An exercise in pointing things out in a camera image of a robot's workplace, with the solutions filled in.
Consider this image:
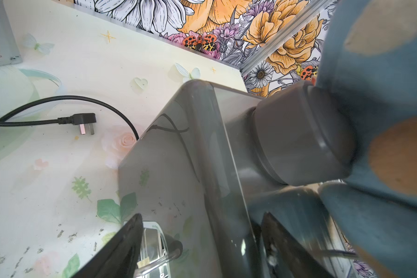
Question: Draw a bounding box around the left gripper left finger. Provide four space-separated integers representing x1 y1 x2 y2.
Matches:
73 214 144 278

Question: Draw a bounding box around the black power cable with plug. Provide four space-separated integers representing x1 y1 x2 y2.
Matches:
0 95 140 141

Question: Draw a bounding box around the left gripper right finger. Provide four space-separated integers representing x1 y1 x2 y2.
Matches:
261 212 332 278

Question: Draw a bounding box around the grey coffee machine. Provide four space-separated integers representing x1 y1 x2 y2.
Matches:
118 81 356 278

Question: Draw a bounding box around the blue patterned cleaning cloth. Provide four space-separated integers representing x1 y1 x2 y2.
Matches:
316 1 417 278

